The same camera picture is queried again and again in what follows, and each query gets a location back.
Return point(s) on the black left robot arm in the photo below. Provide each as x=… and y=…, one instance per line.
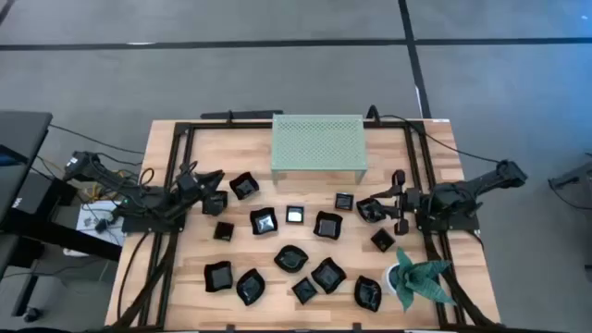
x=152, y=203

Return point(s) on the green perforated metal shelf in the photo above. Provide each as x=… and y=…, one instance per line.
x=319, y=143

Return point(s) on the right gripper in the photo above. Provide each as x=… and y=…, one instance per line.
x=407, y=203

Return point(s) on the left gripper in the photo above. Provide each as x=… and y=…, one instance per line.
x=188, y=183

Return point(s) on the black desk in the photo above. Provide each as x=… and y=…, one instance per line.
x=23, y=134

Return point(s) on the green plant in white pot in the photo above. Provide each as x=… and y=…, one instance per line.
x=418, y=277

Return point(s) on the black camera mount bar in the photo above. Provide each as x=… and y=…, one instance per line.
x=240, y=114

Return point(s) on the black stand base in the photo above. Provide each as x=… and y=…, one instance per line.
x=575, y=178

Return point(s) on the black computer case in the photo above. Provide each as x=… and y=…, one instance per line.
x=37, y=194

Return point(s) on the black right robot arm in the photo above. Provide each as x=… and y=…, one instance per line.
x=485, y=178

